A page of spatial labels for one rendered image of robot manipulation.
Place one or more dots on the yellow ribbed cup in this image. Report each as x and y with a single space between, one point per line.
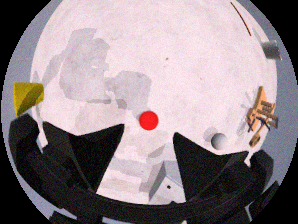
27 95

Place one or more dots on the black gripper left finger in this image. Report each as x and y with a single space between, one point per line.
91 153

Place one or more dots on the white ball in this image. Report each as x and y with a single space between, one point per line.
219 141

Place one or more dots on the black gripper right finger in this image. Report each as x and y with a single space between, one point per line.
199 168

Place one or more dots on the red ball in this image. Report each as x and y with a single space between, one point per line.
148 120

